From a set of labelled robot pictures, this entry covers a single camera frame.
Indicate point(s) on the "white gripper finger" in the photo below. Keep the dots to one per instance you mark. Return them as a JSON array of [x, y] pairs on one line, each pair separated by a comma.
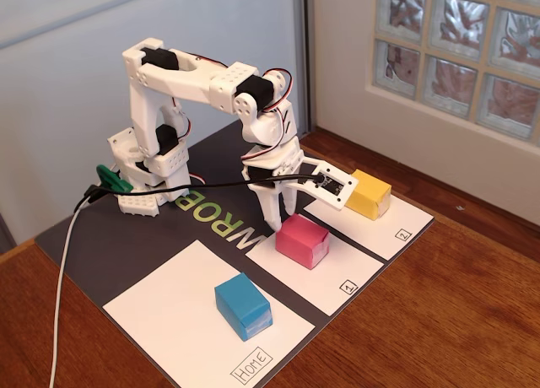
[[270, 204], [290, 200]]

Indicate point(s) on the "black mat with WROB print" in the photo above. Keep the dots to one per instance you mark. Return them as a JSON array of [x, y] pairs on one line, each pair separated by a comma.
[[126, 244]]

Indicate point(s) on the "white sheet labelled 2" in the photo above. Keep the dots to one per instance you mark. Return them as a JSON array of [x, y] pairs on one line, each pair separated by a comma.
[[379, 236]]

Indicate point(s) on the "white sheet labelled 1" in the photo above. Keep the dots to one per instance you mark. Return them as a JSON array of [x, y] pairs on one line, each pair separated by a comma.
[[337, 261]]

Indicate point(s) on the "glass block window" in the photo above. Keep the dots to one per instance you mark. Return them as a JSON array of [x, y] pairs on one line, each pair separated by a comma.
[[455, 17]]

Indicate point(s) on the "grey metal door frame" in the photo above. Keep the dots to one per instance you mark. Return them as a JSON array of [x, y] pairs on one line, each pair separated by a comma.
[[303, 46]]

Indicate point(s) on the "blue paper box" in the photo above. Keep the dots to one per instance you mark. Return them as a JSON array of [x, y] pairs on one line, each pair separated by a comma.
[[240, 303]]

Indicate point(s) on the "green clamp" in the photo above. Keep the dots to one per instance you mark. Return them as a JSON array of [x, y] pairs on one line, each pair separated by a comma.
[[111, 179]]

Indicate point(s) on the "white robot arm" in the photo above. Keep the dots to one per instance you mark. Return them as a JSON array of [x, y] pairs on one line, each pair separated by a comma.
[[143, 105]]

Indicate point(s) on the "red paper box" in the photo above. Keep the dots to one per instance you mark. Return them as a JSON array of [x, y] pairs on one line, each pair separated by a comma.
[[301, 240]]

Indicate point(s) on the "white sheet labelled HOME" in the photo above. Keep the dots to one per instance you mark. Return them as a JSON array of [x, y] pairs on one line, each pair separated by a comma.
[[169, 299]]

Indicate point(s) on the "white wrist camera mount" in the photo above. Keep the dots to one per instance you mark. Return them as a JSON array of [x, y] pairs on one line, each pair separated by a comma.
[[333, 185]]

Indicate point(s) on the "yellow paper box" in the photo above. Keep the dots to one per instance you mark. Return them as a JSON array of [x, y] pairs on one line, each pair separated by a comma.
[[371, 192]]

